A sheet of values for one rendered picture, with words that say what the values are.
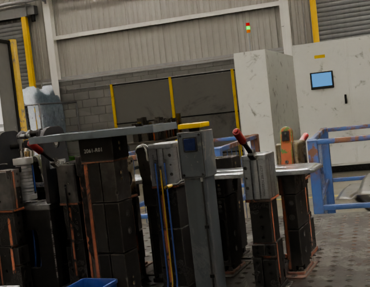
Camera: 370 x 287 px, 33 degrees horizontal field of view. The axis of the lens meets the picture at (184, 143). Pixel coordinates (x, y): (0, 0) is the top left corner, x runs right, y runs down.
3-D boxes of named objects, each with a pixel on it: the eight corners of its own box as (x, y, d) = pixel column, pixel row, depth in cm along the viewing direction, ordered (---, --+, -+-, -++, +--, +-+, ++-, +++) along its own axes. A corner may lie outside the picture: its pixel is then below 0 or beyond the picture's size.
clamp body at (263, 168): (294, 282, 168) (281, 149, 166) (284, 295, 158) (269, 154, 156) (260, 281, 172) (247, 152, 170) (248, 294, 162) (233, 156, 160)
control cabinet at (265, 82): (275, 162, 1215) (263, 36, 1202) (303, 160, 1196) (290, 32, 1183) (244, 179, 990) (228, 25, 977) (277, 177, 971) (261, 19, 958)
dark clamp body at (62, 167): (114, 282, 189) (99, 157, 187) (90, 296, 177) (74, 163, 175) (84, 282, 193) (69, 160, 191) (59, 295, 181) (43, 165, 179)
